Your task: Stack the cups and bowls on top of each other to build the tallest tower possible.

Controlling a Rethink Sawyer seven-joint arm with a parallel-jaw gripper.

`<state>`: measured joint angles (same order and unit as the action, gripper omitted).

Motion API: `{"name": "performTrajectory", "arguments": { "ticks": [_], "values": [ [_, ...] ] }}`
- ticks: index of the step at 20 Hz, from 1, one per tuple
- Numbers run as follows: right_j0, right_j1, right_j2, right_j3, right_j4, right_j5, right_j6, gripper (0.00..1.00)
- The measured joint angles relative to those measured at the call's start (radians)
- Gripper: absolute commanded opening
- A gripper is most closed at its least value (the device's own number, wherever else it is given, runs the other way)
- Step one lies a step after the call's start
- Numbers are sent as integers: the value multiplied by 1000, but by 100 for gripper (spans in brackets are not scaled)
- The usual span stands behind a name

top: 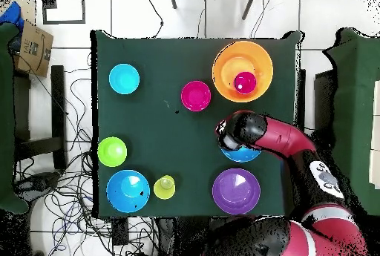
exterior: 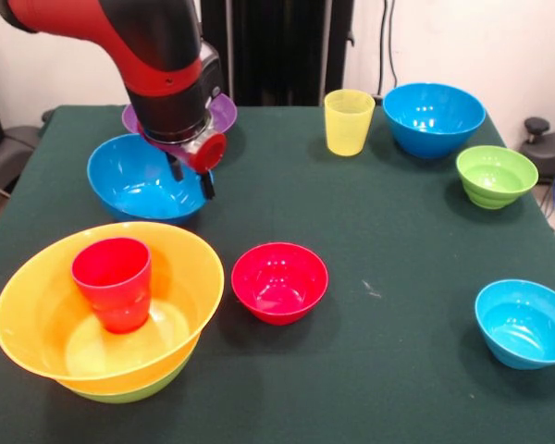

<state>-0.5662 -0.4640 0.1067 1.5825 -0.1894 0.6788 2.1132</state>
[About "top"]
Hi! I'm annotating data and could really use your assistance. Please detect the red cup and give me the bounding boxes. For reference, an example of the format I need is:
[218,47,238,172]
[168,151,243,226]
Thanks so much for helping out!
[233,71,258,95]

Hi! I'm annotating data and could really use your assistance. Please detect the large purple bowl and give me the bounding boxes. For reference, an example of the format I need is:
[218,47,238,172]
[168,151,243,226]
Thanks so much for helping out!
[212,168,262,216]

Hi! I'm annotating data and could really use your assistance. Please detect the large orange bowl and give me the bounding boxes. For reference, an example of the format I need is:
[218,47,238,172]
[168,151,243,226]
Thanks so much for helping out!
[212,40,275,103]

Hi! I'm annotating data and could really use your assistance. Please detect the dark green tablecloth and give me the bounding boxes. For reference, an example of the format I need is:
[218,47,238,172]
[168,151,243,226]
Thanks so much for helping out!
[90,29,304,219]

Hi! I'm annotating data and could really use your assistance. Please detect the small red bowl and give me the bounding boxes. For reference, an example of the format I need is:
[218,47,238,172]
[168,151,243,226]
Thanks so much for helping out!
[180,80,212,112]

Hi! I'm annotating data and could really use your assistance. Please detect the yellow cup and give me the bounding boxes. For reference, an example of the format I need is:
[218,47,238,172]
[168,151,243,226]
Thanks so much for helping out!
[153,174,177,200]

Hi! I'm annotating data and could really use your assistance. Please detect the small green bowl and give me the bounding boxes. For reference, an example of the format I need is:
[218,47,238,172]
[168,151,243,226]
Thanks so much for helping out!
[96,136,128,168]

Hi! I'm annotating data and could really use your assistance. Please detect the small light blue bowl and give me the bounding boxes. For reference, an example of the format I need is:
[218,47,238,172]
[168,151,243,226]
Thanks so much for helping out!
[108,63,141,96]

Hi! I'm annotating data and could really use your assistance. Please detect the black power box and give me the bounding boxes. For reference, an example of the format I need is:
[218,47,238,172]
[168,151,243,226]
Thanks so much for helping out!
[111,217,130,246]

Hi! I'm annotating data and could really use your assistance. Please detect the black stand base with knob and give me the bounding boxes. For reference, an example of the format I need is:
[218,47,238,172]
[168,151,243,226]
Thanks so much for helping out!
[14,171,62,200]

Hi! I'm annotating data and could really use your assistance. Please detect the green covered side table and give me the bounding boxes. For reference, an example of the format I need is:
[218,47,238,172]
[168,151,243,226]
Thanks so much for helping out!
[321,28,380,221]
[0,22,30,215]

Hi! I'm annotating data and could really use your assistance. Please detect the cardboard box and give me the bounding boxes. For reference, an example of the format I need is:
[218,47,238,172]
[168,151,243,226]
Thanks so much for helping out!
[13,0,55,79]

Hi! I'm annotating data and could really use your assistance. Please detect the blue cloth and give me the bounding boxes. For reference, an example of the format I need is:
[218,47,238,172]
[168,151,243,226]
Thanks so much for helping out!
[0,0,25,33]

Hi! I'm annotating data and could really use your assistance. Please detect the tangled floor cables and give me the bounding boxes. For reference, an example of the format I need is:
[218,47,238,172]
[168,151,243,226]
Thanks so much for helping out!
[14,59,158,256]

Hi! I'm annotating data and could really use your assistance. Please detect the black floor cable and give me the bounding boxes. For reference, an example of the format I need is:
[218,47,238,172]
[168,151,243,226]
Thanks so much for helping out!
[144,0,165,39]

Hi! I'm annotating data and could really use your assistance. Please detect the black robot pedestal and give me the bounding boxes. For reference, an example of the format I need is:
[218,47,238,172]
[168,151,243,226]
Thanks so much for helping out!
[157,217,214,256]

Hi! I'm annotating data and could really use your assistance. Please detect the black bench frame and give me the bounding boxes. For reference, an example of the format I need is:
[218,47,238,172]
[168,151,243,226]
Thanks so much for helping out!
[13,65,68,171]

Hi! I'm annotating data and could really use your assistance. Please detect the black side frame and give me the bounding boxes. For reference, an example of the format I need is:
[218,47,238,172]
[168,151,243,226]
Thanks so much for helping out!
[313,70,338,144]

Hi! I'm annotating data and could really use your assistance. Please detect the black square floor frame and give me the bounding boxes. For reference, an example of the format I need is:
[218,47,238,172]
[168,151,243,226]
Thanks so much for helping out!
[42,0,86,25]

